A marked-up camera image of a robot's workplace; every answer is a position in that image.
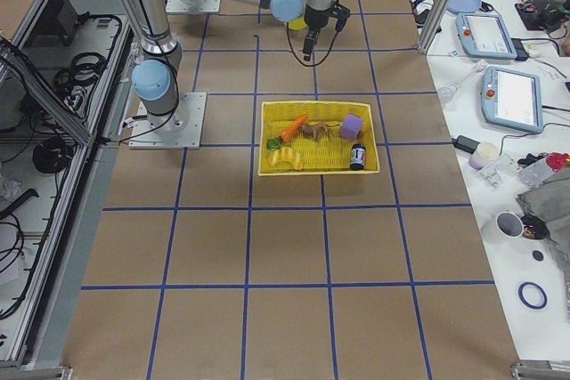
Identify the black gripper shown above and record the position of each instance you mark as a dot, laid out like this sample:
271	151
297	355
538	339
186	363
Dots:
316	18

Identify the yellow clear tape roll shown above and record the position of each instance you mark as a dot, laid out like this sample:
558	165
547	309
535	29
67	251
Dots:
297	24

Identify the toy lion figurine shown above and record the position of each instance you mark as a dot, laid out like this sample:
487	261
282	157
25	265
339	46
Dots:
318	130

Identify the purple foam cube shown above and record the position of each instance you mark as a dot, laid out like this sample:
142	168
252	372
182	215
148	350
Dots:
351	127

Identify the orange toy carrot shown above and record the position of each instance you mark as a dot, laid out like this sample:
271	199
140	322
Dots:
286	134

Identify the yellow woven basket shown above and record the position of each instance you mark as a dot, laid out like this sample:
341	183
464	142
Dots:
326	156

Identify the toy bread loaf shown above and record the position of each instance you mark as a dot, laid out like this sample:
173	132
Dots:
286	154

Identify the small dark labelled bottle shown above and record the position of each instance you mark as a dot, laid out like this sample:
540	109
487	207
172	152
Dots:
357	157

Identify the light bulb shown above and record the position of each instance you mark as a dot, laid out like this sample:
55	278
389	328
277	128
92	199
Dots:
446	93

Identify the blue plastic plate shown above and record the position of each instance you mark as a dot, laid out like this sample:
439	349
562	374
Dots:
464	6

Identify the upper teach pendant tablet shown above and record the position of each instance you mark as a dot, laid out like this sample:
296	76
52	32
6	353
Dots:
484	36

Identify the teach pendant tablet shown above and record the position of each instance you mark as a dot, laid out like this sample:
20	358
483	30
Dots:
512	99
484	36

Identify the white lidded jar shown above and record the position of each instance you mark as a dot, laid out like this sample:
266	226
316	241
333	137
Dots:
484	154

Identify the lower teach pendant tablet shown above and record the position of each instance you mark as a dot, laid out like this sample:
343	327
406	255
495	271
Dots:
512	99

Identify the white mug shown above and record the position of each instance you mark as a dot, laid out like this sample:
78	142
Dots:
502	228

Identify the grey cloth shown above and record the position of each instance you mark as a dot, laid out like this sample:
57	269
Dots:
550	203

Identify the black bowl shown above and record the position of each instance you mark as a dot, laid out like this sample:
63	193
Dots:
534	228

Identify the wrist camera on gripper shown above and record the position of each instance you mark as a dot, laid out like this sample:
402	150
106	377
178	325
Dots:
341	14

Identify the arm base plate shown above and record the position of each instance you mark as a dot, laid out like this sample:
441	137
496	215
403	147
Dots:
192	7
182	130

